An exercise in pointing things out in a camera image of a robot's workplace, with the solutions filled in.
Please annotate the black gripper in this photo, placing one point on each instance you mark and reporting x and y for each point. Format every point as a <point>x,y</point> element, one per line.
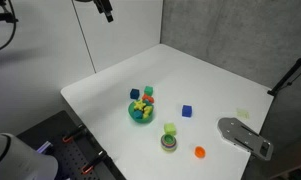
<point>100,4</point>

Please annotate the light green building block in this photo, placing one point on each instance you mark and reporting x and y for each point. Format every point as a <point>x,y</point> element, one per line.
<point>170,128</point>

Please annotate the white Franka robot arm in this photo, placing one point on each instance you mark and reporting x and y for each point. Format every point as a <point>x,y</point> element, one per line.
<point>16,160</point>

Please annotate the dark blue building block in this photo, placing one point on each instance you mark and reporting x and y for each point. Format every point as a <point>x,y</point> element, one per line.
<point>134,93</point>

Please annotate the teal green building block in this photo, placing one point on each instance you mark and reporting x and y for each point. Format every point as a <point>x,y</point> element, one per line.
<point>148,90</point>

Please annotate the orange red building block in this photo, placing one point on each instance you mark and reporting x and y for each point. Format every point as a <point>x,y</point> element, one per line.
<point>148,98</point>

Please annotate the small teal toy block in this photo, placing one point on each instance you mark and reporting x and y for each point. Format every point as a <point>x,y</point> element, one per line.
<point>137,114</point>

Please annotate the bright blue building block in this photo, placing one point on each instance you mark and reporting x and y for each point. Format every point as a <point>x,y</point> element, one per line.
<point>187,111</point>

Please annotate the yellow star toy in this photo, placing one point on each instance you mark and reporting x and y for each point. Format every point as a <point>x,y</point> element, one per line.
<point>139,105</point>

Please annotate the yellow toy pieces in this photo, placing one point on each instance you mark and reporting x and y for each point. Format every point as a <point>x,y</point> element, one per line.
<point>147,110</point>

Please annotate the green plastic bowl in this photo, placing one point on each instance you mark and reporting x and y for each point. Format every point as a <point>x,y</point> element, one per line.
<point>141,119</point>

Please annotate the black clamp orange tips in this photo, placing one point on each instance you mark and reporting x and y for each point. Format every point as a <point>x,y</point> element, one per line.
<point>75,133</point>
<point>95,161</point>

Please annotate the rainbow stacking cups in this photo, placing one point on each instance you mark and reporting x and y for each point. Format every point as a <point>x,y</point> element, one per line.
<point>169,144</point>

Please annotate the black perforated breadboard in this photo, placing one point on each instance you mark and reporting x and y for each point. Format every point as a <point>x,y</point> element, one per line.
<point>68,155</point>

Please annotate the small shiny metal part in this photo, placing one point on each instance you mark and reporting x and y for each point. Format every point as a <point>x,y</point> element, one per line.
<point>45,146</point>

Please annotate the small orange cup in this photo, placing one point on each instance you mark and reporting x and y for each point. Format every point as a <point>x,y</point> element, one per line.
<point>199,152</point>

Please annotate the grey metal mounting plate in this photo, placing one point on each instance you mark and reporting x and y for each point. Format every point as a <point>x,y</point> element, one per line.
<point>243,136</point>

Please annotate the black stand pole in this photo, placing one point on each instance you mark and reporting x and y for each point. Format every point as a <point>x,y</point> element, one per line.
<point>290,75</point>

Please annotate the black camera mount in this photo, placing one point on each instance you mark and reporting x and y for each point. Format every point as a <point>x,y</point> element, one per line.
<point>3,18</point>

